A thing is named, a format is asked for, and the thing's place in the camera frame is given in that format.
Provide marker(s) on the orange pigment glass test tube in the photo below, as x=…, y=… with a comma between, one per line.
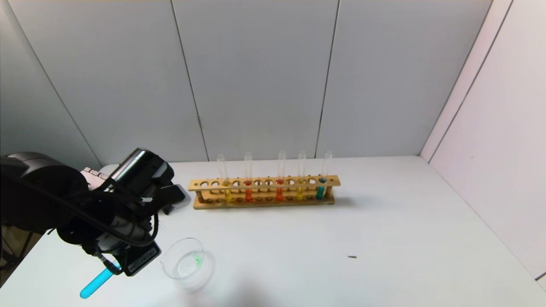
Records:
x=279, y=195
x=248, y=196

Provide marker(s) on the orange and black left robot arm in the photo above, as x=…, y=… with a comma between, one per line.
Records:
x=38, y=187

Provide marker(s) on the yellow pigment glass test tube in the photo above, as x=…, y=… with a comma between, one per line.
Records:
x=300, y=194
x=228, y=196

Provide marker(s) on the black tripod stand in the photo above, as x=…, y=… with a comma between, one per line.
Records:
x=25, y=245

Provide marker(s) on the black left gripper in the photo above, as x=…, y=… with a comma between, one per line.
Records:
x=142, y=260

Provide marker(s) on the blue pigment glass test tube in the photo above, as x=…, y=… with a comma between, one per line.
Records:
x=96, y=283
x=320, y=192

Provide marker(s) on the wooden test tube rack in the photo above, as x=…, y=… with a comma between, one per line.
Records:
x=264, y=204

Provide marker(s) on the clear glass beaker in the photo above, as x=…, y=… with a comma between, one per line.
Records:
x=187, y=266

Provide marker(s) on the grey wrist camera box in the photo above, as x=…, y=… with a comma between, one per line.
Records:
x=178, y=199

